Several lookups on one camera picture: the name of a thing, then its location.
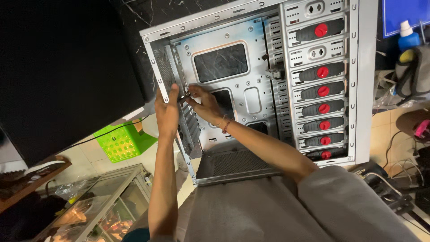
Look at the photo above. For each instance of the blue board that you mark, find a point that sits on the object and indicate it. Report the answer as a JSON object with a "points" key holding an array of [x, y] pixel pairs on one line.
{"points": [[399, 13]]}

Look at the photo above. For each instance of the glass display cabinet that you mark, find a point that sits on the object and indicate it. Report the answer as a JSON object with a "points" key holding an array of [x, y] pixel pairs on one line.
{"points": [[100, 205]]}

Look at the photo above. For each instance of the blue bottle with white cap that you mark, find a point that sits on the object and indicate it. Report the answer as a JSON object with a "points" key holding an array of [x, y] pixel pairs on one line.
{"points": [[409, 38]]}

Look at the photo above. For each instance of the round brown stool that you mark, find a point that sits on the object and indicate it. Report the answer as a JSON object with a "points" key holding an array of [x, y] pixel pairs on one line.
{"points": [[408, 122]]}

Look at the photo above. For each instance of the silver computer case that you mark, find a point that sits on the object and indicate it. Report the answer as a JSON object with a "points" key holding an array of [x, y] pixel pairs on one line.
{"points": [[248, 77]]}

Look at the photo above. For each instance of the person's right fingers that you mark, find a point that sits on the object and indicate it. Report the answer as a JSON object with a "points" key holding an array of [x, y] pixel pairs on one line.
{"points": [[196, 94]]}

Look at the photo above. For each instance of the pink plastic object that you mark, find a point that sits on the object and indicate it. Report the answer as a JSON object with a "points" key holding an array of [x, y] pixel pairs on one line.
{"points": [[423, 128]]}

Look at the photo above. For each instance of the person's right hand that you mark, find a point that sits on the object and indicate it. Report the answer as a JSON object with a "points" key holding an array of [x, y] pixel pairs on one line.
{"points": [[208, 107]]}

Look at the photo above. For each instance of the person's grey shirt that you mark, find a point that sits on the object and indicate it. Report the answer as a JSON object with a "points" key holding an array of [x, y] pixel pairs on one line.
{"points": [[268, 211]]}

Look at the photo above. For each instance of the green plastic stool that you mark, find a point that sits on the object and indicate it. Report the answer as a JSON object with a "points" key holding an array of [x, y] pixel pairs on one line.
{"points": [[122, 143]]}

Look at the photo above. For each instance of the row of black drive latches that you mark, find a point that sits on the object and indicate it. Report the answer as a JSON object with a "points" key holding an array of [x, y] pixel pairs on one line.
{"points": [[323, 90]]}

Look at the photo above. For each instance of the large black panel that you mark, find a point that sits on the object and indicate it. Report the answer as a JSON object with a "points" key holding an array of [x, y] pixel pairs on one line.
{"points": [[67, 74]]}

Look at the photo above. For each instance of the brown wooden shelf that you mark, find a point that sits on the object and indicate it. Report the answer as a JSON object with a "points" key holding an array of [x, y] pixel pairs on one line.
{"points": [[30, 183]]}

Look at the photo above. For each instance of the person's left hand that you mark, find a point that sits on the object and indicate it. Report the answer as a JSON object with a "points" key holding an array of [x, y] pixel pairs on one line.
{"points": [[166, 114]]}

